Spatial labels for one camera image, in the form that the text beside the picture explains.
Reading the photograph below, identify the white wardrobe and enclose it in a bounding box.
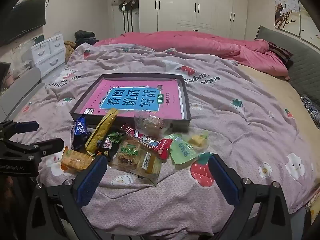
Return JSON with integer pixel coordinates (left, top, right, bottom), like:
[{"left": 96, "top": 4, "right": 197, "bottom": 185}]
[{"left": 139, "top": 0, "right": 249, "bottom": 39}]

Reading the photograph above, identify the dark striped pillow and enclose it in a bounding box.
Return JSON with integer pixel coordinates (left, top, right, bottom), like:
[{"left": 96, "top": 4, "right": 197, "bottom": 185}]
[{"left": 266, "top": 41, "right": 293, "bottom": 67}]

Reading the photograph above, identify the grey padded headboard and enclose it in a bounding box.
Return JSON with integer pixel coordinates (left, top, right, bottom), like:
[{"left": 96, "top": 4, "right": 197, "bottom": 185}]
[{"left": 255, "top": 25, "right": 320, "bottom": 130}]

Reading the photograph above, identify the black television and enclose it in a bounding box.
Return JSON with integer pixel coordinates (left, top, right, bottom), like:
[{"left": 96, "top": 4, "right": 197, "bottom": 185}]
[{"left": 0, "top": 0, "right": 47, "bottom": 45}]

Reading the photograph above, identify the flower wall painting panel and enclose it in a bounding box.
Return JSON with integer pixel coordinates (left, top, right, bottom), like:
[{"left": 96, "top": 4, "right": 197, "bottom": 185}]
[
  {"left": 274, "top": 0, "right": 302, "bottom": 37},
  {"left": 299, "top": 0, "right": 320, "bottom": 45}
]

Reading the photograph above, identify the green pouch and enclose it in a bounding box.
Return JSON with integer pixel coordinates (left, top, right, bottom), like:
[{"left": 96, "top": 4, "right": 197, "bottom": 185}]
[{"left": 168, "top": 135, "right": 199, "bottom": 165}]

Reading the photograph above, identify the grey padded panel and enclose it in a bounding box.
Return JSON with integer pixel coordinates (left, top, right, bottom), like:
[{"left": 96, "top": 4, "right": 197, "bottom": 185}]
[{"left": 0, "top": 67, "right": 45, "bottom": 123}]

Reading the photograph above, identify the green label pastry packet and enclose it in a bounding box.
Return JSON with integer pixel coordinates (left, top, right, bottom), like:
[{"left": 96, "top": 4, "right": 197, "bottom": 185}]
[{"left": 110, "top": 139, "right": 150, "bottom": 174}]

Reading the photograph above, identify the black green snack packet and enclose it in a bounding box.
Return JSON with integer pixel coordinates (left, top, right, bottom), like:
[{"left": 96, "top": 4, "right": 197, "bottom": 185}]
[{"left": 96, "top": 131, "right": 125, "bottom": 162}]

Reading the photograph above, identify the orange cracker packet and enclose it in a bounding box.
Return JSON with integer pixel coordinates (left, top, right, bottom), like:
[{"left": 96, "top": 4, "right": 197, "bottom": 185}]
[{"left": 61, "top": 146, "right": 94, "bottom": 172}]

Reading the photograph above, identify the pink workbook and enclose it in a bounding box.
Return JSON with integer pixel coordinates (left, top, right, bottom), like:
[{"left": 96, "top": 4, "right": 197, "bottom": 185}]
[{"left": 81, "top": 79, "right": 184, "bottom": 119}]

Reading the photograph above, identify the dark clothes pile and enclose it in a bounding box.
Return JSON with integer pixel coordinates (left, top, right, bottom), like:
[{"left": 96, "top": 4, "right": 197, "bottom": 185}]
[{"left": 74, "top": 29, "right": 99, "bottom": 47}]

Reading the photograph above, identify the pink duvet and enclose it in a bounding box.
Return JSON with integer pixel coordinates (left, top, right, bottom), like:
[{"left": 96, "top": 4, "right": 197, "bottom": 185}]
[{"left": 94, "top": 31, "right": 290, "bottom": 80}]

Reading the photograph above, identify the grey shallow box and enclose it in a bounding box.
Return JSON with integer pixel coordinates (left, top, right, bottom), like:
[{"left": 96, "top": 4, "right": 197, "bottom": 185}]
[{"left": 69, "top": 73, "right": 192, "bottom": 133}]

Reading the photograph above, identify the dark patterned cloth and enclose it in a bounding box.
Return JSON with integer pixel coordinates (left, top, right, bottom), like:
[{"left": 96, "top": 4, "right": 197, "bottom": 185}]
[{"left": 300, "top": 94, "right": 320, "bottom": 130}]

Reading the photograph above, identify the printed lilac blanket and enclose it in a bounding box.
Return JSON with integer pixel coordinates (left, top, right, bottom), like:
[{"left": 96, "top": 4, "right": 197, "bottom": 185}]
[{"left": 10, "top": 42, "right": 317, "bottom": 240}]

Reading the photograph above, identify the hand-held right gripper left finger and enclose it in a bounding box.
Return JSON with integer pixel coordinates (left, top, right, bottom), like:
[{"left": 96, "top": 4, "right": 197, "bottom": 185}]
[{"left": 26, "top": 155, "right": 110, "bottom": 240}]

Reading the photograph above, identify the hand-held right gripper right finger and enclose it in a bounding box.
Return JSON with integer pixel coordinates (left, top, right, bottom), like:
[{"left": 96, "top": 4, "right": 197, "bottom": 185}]
[{"left": 208, "top": 154, "right": 293, "bottom": 240}]

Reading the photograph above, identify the yellow wafer packet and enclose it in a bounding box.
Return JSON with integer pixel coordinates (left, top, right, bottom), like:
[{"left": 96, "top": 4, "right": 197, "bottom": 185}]
[{"left": 85, "top": 108, "right": 119, "bottom": 153}]

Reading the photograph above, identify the blue cookie packet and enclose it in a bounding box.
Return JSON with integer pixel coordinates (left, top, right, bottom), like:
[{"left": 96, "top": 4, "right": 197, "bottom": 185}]
[{"left": 71, "top": 115, "right": 92, "bottom": 152}]

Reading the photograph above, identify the clear round pastry packet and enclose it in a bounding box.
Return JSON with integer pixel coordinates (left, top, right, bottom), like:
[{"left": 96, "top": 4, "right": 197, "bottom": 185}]
[{"left": 134, "top": 114, "right": 173, "bottom": 140}]

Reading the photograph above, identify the beige bed sheet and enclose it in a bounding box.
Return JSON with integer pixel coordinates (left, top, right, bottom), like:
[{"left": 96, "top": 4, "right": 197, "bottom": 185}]
[{"left": 235, "top": 64, "right": 320, "bottom": 155}]

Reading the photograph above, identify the white drawer cabinet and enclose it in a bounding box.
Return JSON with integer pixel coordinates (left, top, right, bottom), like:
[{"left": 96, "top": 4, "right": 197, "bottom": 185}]
[{"left": 30, "top": 33, "right": 67, "bottom": 78}]

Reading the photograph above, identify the brown fuzzy cloth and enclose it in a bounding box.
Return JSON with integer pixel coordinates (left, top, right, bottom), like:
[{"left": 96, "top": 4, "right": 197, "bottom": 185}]
[{"left": 64, "top": 40, "right": 75, "bottom": 63}]

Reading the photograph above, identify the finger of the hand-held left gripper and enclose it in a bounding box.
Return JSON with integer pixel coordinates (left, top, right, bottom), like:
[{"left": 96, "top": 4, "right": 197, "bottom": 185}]
[
  {"left": 0, "top": 138, "right": 65, "bottom": 158},
  {"left": 0, "top": 121, "right": 39, "bottom": 140}
]

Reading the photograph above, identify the red white candy packet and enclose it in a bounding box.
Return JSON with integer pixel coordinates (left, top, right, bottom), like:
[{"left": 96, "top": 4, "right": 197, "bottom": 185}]
[{"left": 121, "top": 123, "right": 173, "bottom": 160}]

